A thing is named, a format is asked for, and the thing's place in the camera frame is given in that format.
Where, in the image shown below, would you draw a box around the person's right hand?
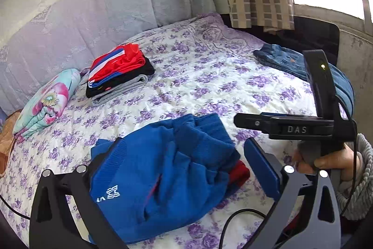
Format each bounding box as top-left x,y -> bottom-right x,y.
293,143 -> 363,181

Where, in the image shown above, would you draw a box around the person's right forearm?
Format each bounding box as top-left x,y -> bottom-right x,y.
335,134 -> 373,220

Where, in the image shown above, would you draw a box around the brown pillow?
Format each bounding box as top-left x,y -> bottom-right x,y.
0,109 -> 22,178

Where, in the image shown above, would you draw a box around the blue sweater with red trim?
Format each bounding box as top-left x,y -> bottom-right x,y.
87,113 -> 251,244

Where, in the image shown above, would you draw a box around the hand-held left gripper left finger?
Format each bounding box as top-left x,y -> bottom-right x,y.
29,137 -> 129,249

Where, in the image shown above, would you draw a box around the folded grey garment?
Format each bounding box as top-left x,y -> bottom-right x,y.
91,74 -> 149,105

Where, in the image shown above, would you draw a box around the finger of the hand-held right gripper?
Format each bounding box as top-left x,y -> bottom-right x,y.
234,112 -> 273,134

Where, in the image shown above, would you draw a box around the blue denim jeans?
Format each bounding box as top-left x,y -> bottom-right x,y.
253,44 -> 354,118

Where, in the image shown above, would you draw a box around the folded black garment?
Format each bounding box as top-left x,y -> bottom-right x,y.
86,58 -> 155,98

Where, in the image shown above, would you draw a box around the black bed end board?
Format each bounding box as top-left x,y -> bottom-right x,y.
221,14 -> 341,69

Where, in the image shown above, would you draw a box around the folded red white blue garment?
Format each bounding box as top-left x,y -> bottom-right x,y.
87,44 -> 146,88

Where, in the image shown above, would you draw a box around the lavender lace cover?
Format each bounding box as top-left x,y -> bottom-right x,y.
0,0 -> 216,115

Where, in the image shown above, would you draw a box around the purple floral bed sheet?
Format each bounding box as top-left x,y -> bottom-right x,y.
0,12 -> 350,249

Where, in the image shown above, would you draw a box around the folded teal pink floral quilt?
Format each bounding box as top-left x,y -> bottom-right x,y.
13,68 -> 81,139

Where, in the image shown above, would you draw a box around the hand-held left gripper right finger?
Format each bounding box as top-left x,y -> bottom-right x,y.
243,137 -> 341,249

